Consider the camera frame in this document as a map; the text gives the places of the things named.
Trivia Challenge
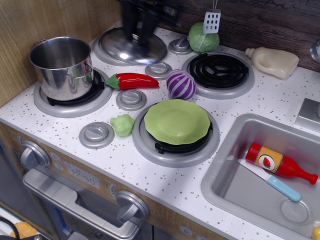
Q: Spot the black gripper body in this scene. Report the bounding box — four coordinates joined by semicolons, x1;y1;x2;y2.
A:
119;0;185;27

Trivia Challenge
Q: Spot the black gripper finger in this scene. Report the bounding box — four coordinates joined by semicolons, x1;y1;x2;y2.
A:
137;12;160;46
121;3;138;40

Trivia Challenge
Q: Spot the steel pot lid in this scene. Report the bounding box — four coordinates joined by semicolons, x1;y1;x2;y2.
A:
93;27;168;66

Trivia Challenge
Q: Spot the steel cooking pot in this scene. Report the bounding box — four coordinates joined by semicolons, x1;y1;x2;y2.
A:
29;36;94;101

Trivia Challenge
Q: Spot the silver stove knob back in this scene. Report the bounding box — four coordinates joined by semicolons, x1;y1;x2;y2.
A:
168;36;193;55

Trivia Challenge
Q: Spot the silver stove knob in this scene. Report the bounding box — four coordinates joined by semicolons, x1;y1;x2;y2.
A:
168;36;193;55
144;61;173;81
79;122;115;150
116;89;147;111

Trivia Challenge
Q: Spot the green toy cabbage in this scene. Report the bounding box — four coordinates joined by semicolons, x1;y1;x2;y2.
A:
188;22;220;53

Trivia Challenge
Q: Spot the hanging silver slotted spatula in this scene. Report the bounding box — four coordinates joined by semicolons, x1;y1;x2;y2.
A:
202;0;222;34

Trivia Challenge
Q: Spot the silver stove knob middle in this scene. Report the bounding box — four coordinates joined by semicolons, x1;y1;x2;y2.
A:
144;61;173;81

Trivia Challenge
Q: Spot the red toy chili pepper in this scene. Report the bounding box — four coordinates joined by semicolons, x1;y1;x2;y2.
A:
105;72;160;90

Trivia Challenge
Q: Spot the purple striped toy onion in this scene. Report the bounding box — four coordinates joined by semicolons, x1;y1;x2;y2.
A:
166;70;196;100

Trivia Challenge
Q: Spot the back right black burner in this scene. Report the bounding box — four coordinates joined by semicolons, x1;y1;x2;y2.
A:
189;53;249;89

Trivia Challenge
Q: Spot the black burner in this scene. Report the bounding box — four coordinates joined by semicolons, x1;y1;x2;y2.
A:
46;70;105;106
189;53;249;89
148;122;213;154

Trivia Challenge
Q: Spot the front left black burner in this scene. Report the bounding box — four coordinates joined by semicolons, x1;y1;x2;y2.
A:
46;70;105;106

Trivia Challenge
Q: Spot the silver stove knob centre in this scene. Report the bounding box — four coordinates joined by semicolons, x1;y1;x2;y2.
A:
116;89;147;111

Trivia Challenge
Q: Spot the green plastic plate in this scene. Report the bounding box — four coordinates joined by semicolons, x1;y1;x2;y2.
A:
144;99;211;145

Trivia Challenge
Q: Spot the small green toy lettuce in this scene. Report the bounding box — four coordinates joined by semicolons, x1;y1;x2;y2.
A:
110;114;135;137

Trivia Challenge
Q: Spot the silver stove knob front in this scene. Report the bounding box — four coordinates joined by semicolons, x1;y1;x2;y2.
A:
79;122;115;150

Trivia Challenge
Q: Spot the cream toy jug bottle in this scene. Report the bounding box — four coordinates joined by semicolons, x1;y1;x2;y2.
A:
245;47;300;80

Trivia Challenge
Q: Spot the front right black burner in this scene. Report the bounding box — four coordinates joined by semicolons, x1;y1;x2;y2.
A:
148;122;213;154

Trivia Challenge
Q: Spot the oven clock display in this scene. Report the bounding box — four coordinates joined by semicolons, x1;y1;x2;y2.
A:
63;161;100;189

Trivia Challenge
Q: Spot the left oven dial knob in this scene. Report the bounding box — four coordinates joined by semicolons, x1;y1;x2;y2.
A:
20;140;51;170

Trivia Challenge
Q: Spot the oven dial knob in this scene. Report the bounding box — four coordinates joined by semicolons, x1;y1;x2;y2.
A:
20;140;51;170
115;190;150;223

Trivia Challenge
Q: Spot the silver faucet base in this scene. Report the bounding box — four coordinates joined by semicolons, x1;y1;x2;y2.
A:
295;98;320;133

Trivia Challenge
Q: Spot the silver sink basin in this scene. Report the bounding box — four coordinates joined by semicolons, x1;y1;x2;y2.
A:
201;114;320;240

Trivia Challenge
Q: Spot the red toy ketchup bottle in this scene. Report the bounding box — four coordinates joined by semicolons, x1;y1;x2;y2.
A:
245;142;319;185

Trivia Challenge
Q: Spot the right oven dial knob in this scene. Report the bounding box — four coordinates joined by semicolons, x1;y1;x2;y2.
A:
115;190;150;223

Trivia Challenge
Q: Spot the yellow object bottom left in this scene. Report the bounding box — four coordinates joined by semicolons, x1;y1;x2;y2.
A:
14;222;38;239

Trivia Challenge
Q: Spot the yellow toy bottom right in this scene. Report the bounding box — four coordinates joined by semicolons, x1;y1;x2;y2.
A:
311;226;320;240

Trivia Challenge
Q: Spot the silver oven door handle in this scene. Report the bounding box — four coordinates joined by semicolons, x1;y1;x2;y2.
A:
23;169;140;240

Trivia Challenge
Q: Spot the toy knife blue handle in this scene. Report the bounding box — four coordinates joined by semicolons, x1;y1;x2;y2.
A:
237;159;301;202

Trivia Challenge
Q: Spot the black cable bottom left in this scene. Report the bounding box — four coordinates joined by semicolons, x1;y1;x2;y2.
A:
0;216;20;238

